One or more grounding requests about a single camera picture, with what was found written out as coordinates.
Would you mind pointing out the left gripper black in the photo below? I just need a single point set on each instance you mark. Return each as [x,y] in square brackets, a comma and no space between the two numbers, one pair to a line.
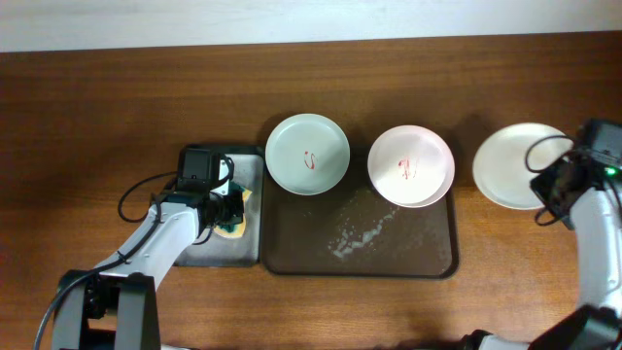
[234,214]

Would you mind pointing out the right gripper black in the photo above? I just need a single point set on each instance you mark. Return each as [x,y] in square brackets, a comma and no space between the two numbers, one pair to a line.
[535,183]

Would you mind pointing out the green yellow sponge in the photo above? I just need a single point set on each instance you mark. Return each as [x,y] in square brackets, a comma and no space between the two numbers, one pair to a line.
[237,231]

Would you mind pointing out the white plate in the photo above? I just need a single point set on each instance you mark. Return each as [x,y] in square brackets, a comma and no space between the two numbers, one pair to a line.
[507,161]

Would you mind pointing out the pale green plate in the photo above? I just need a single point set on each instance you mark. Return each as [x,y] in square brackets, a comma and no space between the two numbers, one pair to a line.
[307,154]

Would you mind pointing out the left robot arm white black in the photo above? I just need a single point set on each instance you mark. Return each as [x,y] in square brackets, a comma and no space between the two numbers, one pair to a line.
[113,305]

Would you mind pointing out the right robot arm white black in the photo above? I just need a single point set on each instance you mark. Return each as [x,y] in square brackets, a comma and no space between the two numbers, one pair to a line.
[596,216]

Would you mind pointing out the small grey soapy tray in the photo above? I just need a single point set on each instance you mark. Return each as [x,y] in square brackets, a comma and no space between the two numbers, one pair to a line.
[238,248]

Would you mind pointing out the large brown tray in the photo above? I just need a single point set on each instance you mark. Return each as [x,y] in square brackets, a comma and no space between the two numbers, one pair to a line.
[352,231]

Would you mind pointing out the pink plate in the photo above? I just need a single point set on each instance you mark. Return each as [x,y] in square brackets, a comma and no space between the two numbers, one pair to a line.
[411,166]

